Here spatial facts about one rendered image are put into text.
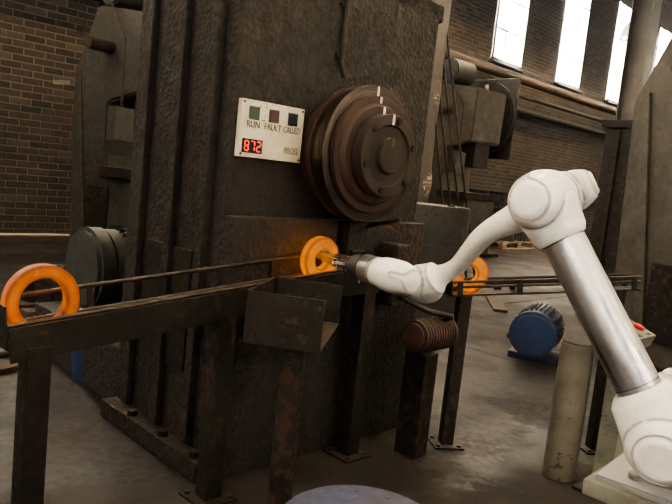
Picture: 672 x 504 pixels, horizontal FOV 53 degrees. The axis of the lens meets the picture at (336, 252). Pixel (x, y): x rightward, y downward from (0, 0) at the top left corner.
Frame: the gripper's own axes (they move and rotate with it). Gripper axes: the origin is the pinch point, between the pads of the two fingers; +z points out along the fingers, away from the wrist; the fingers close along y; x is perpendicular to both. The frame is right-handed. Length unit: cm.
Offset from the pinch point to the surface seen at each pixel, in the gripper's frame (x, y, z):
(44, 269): -3, -92, -1
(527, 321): -51, 214, 33
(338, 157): 33.0, -0.9, -3.2
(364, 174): 28.7, 5.2, -10.1
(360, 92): 55, 8, 0
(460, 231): -12, 266, 127
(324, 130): 41.0, -6.0, -0.3
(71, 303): -12, -85, -1
